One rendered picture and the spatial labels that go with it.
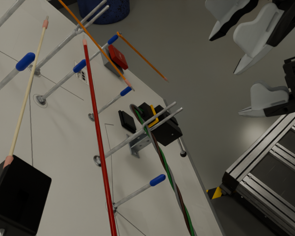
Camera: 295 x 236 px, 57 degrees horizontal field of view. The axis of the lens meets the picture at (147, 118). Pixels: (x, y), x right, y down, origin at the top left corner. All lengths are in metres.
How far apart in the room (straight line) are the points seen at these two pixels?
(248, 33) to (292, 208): 1.28
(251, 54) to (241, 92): 1.92
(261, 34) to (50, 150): 0.29
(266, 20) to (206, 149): 1.54
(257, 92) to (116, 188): 0.29
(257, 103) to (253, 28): 0.19
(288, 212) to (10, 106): 1.38
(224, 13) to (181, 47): 2.20
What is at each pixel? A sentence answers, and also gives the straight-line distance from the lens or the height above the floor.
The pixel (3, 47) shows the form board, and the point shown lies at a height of 1.31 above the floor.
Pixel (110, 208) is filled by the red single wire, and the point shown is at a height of 1.33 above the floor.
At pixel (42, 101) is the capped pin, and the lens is 0.38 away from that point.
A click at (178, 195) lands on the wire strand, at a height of 1.23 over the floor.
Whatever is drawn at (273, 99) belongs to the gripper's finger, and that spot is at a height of 1.18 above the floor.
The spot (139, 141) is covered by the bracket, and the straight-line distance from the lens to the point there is 0.49.
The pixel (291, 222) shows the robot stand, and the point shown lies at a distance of 1.53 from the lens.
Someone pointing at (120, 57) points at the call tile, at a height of 1.12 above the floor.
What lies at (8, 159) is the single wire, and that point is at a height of 1.37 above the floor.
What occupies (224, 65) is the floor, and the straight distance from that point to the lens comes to 2.49.
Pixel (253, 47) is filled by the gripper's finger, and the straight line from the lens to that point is 0.37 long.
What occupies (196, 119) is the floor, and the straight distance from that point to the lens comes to 2.00.
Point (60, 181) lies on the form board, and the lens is 0.32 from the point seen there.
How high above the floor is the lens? 1.52
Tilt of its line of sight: 50 degrees down
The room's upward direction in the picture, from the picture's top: straight up
